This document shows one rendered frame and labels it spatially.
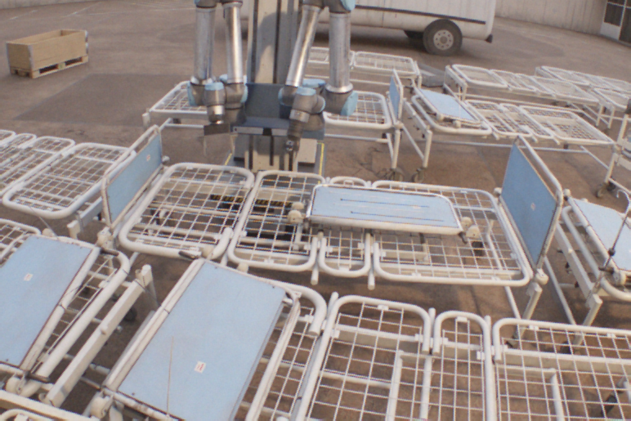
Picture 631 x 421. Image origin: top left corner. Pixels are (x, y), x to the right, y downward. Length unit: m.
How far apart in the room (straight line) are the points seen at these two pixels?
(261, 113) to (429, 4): 6.92
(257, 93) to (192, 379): 1.90
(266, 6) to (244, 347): 1.98
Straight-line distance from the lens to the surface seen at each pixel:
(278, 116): 2.92
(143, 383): 1.47
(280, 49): 2.89
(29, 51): 7.78
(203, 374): 1.49
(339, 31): 2.49
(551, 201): 2.15
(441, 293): 2.78
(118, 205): 2.33
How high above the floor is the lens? 1.71
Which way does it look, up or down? 27 degrees down
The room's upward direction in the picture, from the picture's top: 5 degrees clockwise
